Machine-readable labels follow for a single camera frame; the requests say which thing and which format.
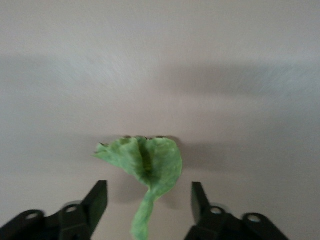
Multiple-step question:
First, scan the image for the green lettuce leaf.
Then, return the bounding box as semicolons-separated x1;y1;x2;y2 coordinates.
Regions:
92;135;184;240

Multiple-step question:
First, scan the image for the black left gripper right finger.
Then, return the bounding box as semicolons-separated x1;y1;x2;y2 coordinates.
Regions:
184;181;291;240

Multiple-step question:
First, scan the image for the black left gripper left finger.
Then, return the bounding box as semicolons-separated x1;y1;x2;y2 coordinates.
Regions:
0;180;109;240

